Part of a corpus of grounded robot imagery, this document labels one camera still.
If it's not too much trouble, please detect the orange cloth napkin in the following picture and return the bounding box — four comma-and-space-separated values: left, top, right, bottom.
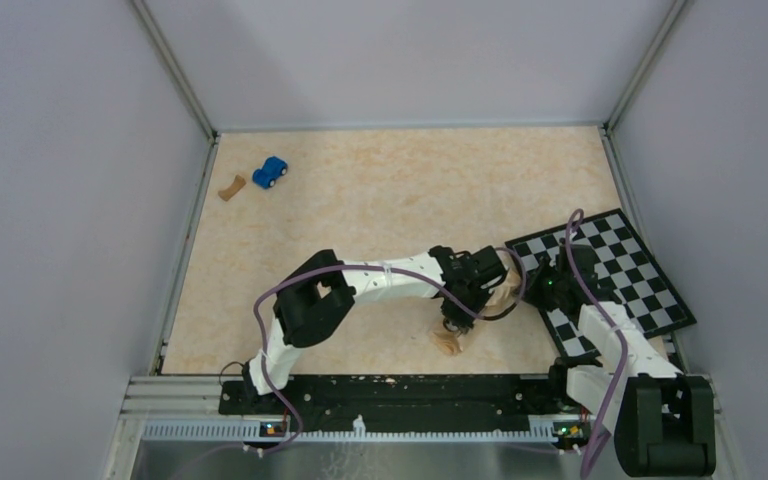
429, 269, 522, 356

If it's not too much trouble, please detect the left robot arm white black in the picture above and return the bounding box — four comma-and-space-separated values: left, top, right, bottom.
242, 246, 521, 414

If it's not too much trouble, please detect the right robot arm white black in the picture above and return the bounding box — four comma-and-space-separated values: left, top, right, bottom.
524, 242, 717, 477

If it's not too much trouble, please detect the black white checkerboard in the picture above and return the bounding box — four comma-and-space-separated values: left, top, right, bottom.
506, 209, 697, 358

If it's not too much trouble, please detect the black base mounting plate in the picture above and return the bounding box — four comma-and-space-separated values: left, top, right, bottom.
218, 374, 596, 433

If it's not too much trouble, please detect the blue toy car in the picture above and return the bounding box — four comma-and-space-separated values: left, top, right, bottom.
252, 156, 288, 189

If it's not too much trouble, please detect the small brown wooden piece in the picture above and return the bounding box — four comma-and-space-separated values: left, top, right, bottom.
217, 175, 247, 202

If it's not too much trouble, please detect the aluminium front rail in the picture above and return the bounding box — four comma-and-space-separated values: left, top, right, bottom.
121, 374, 596, 453

